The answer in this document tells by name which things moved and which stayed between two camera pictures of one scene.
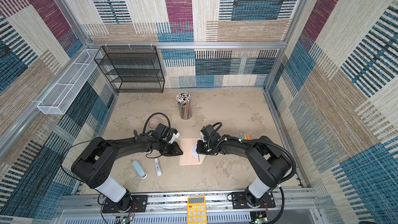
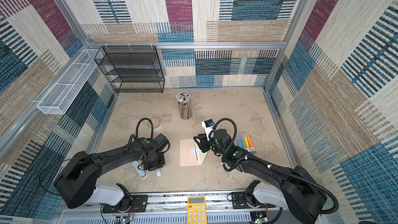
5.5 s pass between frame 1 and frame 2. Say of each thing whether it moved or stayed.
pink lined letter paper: stayed
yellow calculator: stayed
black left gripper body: moved
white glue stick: stayed
